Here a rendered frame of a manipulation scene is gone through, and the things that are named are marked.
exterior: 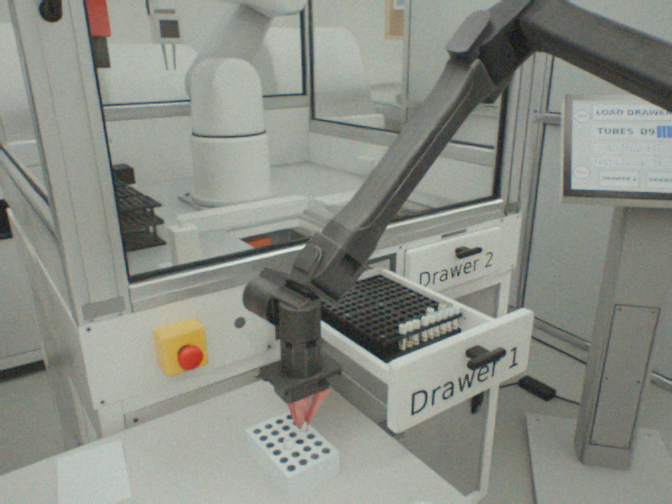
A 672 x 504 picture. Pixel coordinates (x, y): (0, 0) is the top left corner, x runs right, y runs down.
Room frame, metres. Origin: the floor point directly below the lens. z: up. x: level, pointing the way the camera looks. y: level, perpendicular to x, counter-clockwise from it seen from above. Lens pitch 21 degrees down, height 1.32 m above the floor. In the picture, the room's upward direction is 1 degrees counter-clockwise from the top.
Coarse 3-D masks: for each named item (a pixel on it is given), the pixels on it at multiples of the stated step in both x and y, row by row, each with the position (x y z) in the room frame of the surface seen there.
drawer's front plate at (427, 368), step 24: (528, 312) 0.79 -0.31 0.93; (456, 336) 0.71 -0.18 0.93; (480, 336) 0.72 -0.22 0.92; (504, 336) 0.76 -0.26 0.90; (528, 336) 0.79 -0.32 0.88; (408, 360) 0.65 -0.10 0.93; (432, 360) 0.67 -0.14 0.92; (456, 360) 0.70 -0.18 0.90; (504, 360) 0.76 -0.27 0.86; (408, 384) 0.64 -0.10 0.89; (432, 384) 0.67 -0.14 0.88; (456, 384) 0.70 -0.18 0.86; (480, 384) 0.73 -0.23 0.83; (408, 408) 0.65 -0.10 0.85; (432, 408) 0.67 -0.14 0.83
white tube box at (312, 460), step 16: (288, 416) 0.71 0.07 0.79; (256, 432) 0.68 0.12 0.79; (272, 432) 0.67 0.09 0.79; (288, 432) 0.67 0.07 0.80; (304, 432) 0.67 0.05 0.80; (256, 448) 0.65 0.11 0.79; (272, 448) 0.63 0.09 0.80; (304, 448) 0.64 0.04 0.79; (320, 448) 0.63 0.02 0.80; (272, 464) 0.61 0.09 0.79; (288, 464) 0.60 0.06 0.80; (304, 464) 0.61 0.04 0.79; (320, 464) 0.61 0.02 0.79; (336, 464) 0.62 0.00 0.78; (288, 480) 0.58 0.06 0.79; (304, 480) 0.59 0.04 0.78; (320, 480) 0.60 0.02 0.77; (288, 496) 0.58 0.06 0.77
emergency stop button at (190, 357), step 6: (186, 348) 0.75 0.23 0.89; (192, 348) 0.75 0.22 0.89; (198, 348) 0.76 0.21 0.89; (180, 354) 0.74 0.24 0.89; (186, 354) 0.74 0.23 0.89; (192, 354) 0.75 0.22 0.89; (198, 354) 0.75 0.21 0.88; (180, 360) 0.74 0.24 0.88; (186, 360) 0.74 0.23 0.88; (192, 360) 0.75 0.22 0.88; (198, 360) 0.75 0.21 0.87; (186, 366) 0.74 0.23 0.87; (192, 366) 0.75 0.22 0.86
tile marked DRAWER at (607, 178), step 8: (600, 176) 1.41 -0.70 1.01; (608, 176) 1.41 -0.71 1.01; (616, 176) 1.40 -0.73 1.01; (624, 176) 1.40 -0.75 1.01; (632, 176) 1.40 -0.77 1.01; (600, 184) 1.40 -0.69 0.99; (608, 184) 1.39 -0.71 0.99; (616, 184) 1.39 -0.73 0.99; (624, 184) 1.39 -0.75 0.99; (632, 184) 1.38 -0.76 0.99
